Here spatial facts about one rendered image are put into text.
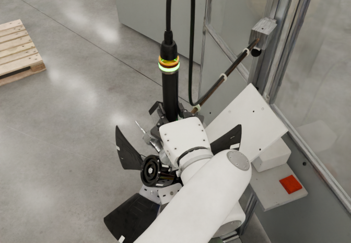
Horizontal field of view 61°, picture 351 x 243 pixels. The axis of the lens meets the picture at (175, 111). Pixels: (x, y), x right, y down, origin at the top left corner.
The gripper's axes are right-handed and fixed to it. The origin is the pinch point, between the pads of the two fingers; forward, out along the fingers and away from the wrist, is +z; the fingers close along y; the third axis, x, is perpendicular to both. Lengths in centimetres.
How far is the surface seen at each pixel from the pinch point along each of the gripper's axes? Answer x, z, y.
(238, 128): -22.2, 3.9, 25.3
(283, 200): -77, -6, 53
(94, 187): -163, 83, -38
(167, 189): -44.7, 2.2, -1.0
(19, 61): -148, 253, -88
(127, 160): -61, 30, -11
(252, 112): -32, 16, 39
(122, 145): -53, 33, -12
